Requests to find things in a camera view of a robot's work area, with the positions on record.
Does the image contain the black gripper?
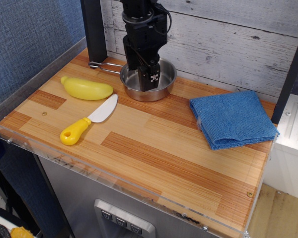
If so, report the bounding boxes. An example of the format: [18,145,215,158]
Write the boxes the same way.
[123,11,167,92]

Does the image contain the small stainless steel pan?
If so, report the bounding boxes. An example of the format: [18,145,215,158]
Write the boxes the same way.
[88,59,177,102]

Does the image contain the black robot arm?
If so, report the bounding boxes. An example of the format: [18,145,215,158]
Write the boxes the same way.
[121,0,169,92]

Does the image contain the yellow toy banana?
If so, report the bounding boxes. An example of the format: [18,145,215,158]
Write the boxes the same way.
[60,76,114,101]

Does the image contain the folded blue cloth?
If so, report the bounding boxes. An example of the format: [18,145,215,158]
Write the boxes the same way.
[189,91,280,150]

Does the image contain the clear acrylic table guard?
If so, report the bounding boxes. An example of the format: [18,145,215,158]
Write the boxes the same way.
[0,111,272,238]

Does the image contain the stainless steel cabinet front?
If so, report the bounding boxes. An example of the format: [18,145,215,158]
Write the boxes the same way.
[39,157,214,238]

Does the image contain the silver button panel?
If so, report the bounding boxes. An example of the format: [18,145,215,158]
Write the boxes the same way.
[94,199,156,238]

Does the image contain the white side cabinet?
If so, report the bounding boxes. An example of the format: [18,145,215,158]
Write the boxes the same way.
[263,94,298,198]

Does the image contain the yellow object bottom left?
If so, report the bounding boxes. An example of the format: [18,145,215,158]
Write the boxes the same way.
[10,227,34,238]

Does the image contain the dark metal post left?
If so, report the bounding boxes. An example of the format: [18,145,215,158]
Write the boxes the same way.
[80,0,107,63]

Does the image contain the dark metal post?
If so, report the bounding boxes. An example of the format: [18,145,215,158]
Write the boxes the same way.
[271,47,298,124]
[80,0,107,63]

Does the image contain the toy knife yellow handle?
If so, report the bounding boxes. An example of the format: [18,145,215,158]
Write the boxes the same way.
[60,94,118,145]

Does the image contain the dark metal post right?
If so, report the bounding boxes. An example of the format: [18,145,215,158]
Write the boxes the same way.
[271,47,298,124]

